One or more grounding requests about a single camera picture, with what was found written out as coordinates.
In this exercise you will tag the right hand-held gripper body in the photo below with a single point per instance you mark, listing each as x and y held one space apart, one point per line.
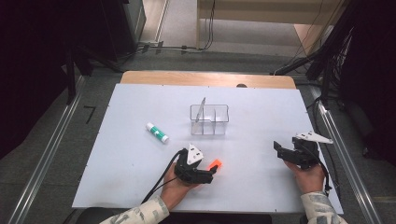
306 154

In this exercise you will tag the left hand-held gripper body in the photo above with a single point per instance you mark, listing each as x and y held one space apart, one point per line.
188 169

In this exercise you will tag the green and white glue stick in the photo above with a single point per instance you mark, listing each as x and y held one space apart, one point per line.
157 132

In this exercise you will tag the clear plastic organizer box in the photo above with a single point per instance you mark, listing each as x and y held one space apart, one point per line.
221 116

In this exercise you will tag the person's left hand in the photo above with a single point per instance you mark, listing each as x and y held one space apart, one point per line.
174 193

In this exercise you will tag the person's right hand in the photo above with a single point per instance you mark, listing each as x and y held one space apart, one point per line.
309 182

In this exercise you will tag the slim grey translucent stick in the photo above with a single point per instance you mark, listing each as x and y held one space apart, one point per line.
201 107

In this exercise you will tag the black metal stand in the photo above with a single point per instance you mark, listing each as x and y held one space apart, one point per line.
71 77
325 81

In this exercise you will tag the dark curtain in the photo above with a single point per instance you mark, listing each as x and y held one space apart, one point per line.
25 62
373 62

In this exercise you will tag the light wooden furniture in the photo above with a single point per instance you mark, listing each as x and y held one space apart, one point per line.
264 12

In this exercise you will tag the dark grey cabinet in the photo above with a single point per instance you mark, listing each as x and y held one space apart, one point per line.
137 21

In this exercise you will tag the aluminium floor rail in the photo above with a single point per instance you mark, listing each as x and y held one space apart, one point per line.
45 158
353 174

